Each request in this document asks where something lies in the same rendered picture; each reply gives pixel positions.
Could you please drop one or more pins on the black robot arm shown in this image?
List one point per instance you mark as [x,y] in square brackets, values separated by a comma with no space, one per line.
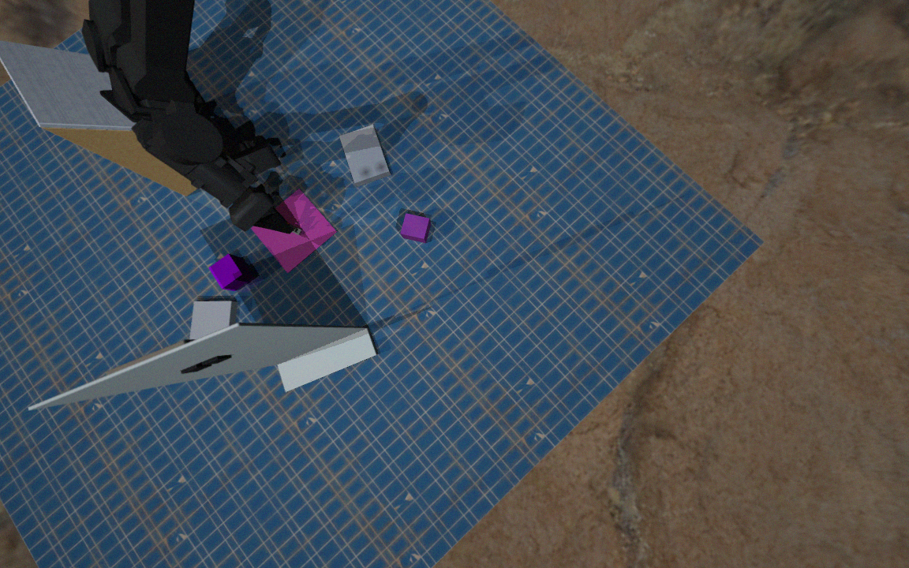
[144,46]

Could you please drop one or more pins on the purple cube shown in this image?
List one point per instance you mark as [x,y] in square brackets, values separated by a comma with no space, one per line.
[415,228]
[231,272]

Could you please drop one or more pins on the pink flat square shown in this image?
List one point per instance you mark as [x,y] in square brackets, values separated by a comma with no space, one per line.
[291,249]

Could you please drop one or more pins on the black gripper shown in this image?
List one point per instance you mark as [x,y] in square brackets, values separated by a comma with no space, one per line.
[251,206]

